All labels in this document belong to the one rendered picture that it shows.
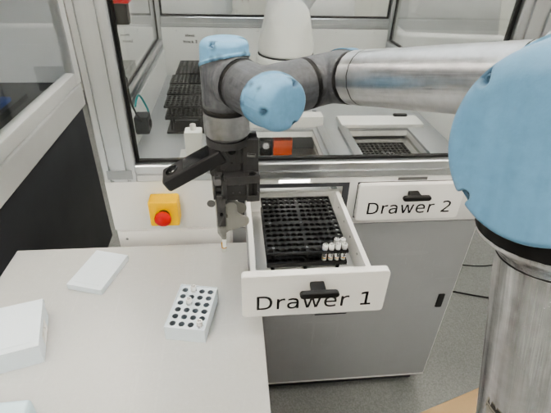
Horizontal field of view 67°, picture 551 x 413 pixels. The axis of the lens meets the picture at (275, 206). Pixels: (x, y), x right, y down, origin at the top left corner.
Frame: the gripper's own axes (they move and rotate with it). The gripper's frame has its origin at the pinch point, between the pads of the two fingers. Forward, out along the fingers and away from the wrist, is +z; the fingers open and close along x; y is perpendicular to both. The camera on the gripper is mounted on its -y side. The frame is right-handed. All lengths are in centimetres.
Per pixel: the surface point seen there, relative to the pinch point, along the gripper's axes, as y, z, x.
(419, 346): 70, 75, 20
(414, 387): 72, 99, 19
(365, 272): 26.9, 5.7, -9.5
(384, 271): 30.8, 5.7, -9.8
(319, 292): 17.2, 7.2, -11.8
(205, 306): -4.1, 19.9, -0.1
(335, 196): 31.9, 9.9, 24.2
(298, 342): 25, 69, 24
